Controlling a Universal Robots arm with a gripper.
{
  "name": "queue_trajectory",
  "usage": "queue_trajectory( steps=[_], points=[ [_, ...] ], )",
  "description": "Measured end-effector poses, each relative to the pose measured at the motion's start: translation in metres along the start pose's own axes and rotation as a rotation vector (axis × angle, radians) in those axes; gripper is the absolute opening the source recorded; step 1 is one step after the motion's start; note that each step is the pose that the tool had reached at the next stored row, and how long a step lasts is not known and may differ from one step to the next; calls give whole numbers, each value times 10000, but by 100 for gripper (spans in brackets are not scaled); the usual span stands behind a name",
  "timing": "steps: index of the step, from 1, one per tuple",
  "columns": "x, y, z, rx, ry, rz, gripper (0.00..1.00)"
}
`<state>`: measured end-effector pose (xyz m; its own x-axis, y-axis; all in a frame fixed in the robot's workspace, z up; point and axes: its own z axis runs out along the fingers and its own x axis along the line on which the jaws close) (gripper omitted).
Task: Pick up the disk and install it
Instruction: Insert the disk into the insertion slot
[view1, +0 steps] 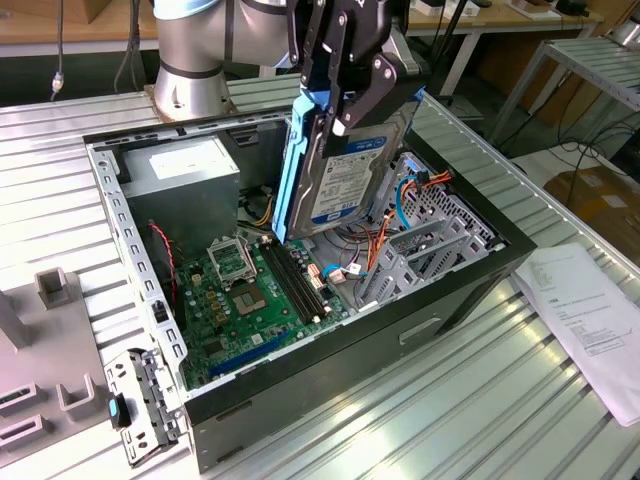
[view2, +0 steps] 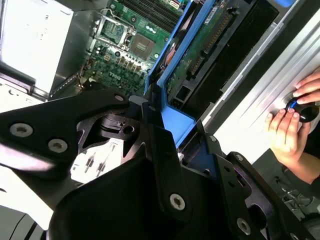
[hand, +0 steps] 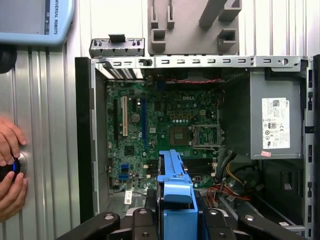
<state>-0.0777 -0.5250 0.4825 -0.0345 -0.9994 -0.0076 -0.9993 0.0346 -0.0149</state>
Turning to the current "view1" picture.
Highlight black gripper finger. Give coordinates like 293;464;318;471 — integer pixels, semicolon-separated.
322;11;402;158
299;0;329;102

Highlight hard disk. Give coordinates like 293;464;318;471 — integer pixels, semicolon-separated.
272;84;429;246

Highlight orange red power wire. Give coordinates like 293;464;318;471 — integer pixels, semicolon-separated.
367;169;454;274

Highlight blue data wire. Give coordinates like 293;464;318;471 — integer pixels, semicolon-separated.
393;158;427;232

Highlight metal disk bay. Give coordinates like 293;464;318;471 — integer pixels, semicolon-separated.
349;149;506;312

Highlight white device box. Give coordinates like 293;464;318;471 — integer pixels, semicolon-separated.
415;0;454;17

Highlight metal socket cover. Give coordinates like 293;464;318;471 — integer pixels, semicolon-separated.
206;233;260;289

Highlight grey power supply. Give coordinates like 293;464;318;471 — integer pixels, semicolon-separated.
119;135;242;256

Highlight black RAM slot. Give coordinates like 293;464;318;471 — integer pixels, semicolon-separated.
277;243;330;317
262;241;322;325
284;243;334;314
269;242;326;321

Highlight metal slat side table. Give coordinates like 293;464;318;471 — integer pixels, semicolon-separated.
489;35;640;151

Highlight CPU socket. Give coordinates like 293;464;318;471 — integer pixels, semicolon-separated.
225;277;271;321

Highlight brown cardboard box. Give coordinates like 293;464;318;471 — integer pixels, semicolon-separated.
543;167;640;242

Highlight green motherboard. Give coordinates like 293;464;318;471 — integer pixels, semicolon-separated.
174;233;351;391

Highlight blue expansion slot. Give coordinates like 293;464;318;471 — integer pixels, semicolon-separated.
207;327;292;380

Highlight wooden desk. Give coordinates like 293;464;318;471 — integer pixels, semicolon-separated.
0;0;606;99

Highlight black PC case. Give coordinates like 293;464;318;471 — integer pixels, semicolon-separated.
82;93;539;474

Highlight white printed paper sheets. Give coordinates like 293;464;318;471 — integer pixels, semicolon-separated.
512;243;640;429

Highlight grey parts rack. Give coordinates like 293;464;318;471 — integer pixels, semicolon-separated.
0;267;129;474

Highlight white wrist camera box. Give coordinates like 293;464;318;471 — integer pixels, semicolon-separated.
390;25;432;77

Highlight yellow orange wire bundle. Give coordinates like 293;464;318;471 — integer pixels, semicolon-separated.
251;193;277;227

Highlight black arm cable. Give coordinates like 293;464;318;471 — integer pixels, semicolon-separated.
113;0;147;95

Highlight thin blue wire white plug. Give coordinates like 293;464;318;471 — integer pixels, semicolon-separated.
319;261;370;283

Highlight grey cable with metal plug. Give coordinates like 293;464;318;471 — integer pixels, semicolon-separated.
48;0;69;103

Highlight metal card retention bracket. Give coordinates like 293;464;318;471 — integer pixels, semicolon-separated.
103;347;190;469

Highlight blue black bracket clip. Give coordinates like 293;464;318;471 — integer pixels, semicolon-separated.
108;392;134;430

